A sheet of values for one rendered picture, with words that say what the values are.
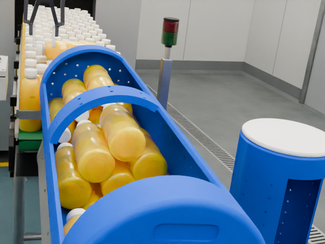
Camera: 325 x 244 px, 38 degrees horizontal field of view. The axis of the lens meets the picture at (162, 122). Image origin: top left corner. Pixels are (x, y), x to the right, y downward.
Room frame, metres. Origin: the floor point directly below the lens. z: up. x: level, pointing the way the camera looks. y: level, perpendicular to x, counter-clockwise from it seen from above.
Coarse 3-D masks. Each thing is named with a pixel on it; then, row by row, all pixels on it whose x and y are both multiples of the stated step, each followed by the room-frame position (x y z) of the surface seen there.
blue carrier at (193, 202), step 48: (96, 48) 1.27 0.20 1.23; (48, 96) 1.28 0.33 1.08; (96, 96) 0.88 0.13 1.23; (144, 96) 0.92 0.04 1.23; (48, 144) 0.84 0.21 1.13; (48, 192) 0.70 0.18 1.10; (144, 192) 0.51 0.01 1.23; (192, 192) 0.52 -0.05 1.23; (96, 240) 0.47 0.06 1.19; (144, 240) 0.48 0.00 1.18; (192, 240) 0.50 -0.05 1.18; (240, 240) 0.52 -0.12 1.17
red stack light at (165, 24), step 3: (165, 21) 1.84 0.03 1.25; (162, 24) 1.86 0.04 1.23; (165, 24) 1.84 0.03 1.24; (168, 24) 1.84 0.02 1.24; (171, 24) 1.83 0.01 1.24; (174, 24) 1.84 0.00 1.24; (177, 24) 1.85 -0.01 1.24; (162, 27) 1.85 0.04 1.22; (165, 27) 1.84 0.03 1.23; (168, 27) 1.84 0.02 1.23; (171, 27) 1.84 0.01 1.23; (174, 27) 1.84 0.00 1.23; (177, 27) 1.85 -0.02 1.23; (162, 30) 1.85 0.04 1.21; (165, 30) 1.84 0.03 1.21; (168, 30) 1.84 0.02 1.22; (171, 30) 1.83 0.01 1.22; (174, 30) 1.84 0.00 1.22; (177, 30) 1.85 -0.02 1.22
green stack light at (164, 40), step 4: (164, 32) 1.84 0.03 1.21; (168, 32) 1.84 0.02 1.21; (172, 32) 1.84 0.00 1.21; (176, 32) 1.85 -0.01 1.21; (164, 36) 1.84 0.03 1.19; (168, 36) 1.83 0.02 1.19; (172, 36) 1.84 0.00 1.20; (176, 36) 1.85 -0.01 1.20; (164, 40) 1.84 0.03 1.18; (168, 40) 1.84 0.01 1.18; (172, 40) 1.84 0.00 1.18; (176, 40) 1.85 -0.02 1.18; (164, 44) 1.84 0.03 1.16; (168, 44) 1.83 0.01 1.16; (172, 44) 1.84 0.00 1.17; (176, 44) 1.86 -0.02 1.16
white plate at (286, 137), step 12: (252, 120) 1.41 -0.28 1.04; (264, 120) 1.43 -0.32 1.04; (276, 120) 1.44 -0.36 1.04; (252, 132) 1.30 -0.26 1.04; (264, 132) 1.31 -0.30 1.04; (276, 132) 1.33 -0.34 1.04; (288, 132) 1.34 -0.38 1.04; (300, 132) 1.35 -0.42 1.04; (312, 132) 1.37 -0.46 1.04; (324, 132) 1.38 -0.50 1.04; (264, 144) 1.22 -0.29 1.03; (276, 144) 1.23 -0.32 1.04; (288, 144) 1.24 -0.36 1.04; (300, 144) 1.25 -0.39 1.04; (312, 144) 1.26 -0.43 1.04; (324, 144) 1.27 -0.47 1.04; (300, 156) 1.19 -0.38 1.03; (312, 156) 1.19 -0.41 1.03
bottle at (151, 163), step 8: (152, 144) 0.88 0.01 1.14; (144, 152) 0.84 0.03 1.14; (152, 152) 0.84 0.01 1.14; (160, 152) 0.86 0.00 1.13; (136, 160) 0.83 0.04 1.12; (144, 160) 0.83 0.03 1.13; (152, 160) 0.83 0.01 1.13; (160, 160) 0.84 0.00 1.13; (136, 168) 0.82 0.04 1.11; (144, 168) 0.83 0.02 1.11; (152, 168) 0.84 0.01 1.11; (160, 168) 0.84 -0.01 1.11; (136, 176) 0.82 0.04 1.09; (144, 176) 0.83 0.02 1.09; (152, 176) 0.84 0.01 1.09
